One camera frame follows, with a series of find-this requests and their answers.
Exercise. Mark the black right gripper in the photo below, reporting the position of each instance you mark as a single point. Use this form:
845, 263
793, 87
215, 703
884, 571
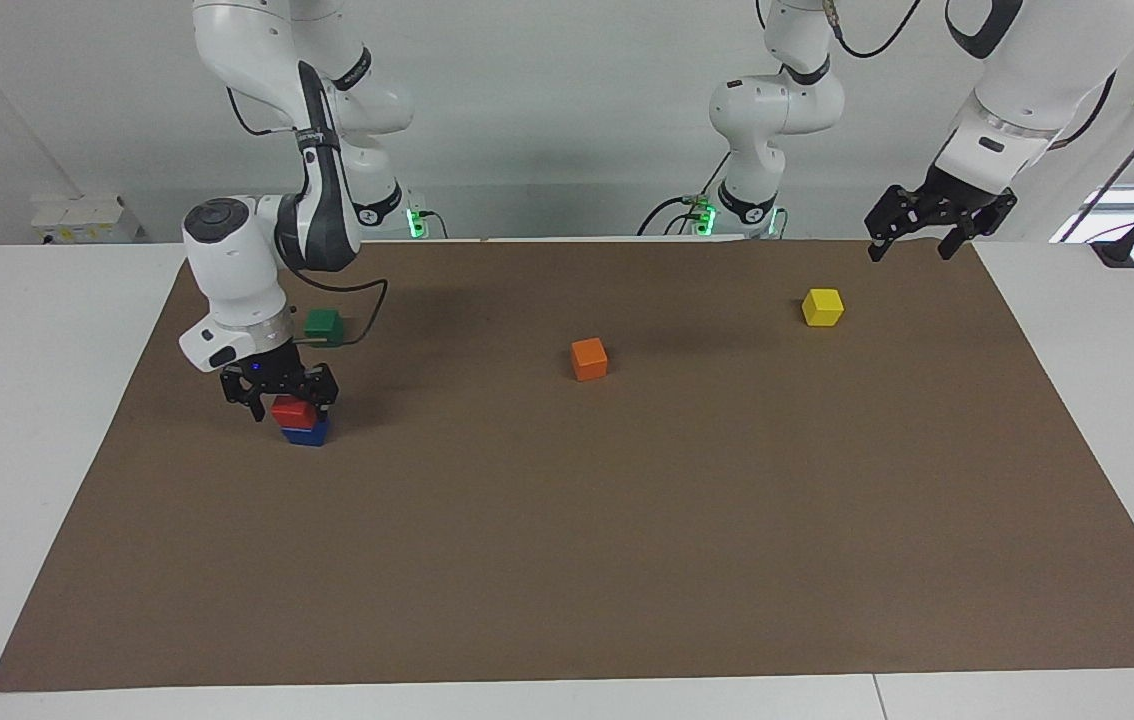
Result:
277, 375

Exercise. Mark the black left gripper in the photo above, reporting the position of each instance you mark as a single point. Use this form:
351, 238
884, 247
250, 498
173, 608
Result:
957, 200

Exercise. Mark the red wooden block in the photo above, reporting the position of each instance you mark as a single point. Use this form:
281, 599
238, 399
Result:
293, 412

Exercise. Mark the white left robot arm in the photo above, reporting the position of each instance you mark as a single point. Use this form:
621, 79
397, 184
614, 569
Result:
777, 110

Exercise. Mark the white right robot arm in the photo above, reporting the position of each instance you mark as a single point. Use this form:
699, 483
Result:
227, 260

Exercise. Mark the blue wooden block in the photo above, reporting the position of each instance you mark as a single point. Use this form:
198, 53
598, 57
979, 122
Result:
312, 436

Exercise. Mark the green wooden block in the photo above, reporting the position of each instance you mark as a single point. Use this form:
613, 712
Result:
324, 325

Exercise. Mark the yellow wooden block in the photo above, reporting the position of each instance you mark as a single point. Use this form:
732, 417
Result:
823, 308

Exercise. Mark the orange wooden block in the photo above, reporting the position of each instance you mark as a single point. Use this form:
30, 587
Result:
589, 360

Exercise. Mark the white power strip box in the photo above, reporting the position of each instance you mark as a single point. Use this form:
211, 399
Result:
87, 220

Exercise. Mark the brown table mat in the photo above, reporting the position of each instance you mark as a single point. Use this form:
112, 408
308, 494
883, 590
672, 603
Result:
567, 520

